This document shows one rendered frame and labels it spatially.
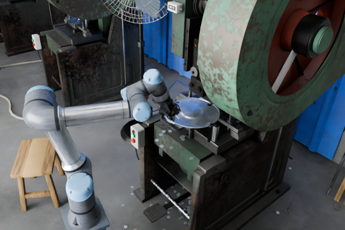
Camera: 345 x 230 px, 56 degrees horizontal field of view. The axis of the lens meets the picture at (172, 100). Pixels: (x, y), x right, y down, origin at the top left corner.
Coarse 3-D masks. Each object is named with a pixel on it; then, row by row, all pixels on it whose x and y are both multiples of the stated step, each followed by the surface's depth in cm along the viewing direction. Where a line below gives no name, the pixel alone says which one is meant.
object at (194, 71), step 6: (198, 42) 159; (198, 66) 165; (192, 72) 167; (198, 72) 166; (192, 78) 167; (198, 78) 166; (192, 84) 167; (198, 84) 164; (192, 90) 170; (198, 90) 164; (204, 96) 166
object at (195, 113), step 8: (184, 104) 180; (192, 104) 181; (200, 104) 181; (184, 112) 172; (192, 112) 172; (200, 112) 173; (208, 112) 174; (216, 112) 174; (184, 120) 167; (192, 120) 167; (200, 120) 168; (208, 120) 168; (216, 120) 168
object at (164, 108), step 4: (168, 100) 148; (172, 100) 148; (164, 104) 148; (168, 104) 147; (172, 104) 151; (176, 104) 152; (160, 108) 153; (164, 108) 153; (168, 108) 148; (172, 108) 150; (176, 108) 152; (164, 112) 151; (168, 112) 152; (172, 112) 153; (176, 112) 154; (168, 116) 150; (172, 116) 154
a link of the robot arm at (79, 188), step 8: (72, 176) 144; (80, 176) 145; (88, 176) 145; (72, 184) 141; (80, 184) 141; (88, 184) 142; (72, 192) 138; (80, 192) 139; (88, 192) 141; (72, 200) 140; (80, 200) 140; (88, 200) 142; (72, 208) 144; (80, 208) 143; (88, 208) 145
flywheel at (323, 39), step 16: (304, 0) 122; (320, 0) 130; (336, 0) 137; (288, 16) 120; (304, 16) 119; (320, 16) 117; (336, 16) 140; (288, 32) 120; (304, 32) 115; (320, 32) 115; (336, 32) 143; (272, 48) 122; (288, 48) 124; (304, 48) 117; (320, 48) 117; (272, 64) 127; (288, 64) 125; (304, 64) 145; (320, 64) 146; (272, 80) 133; (288, 80) 142; (304, 80) 146
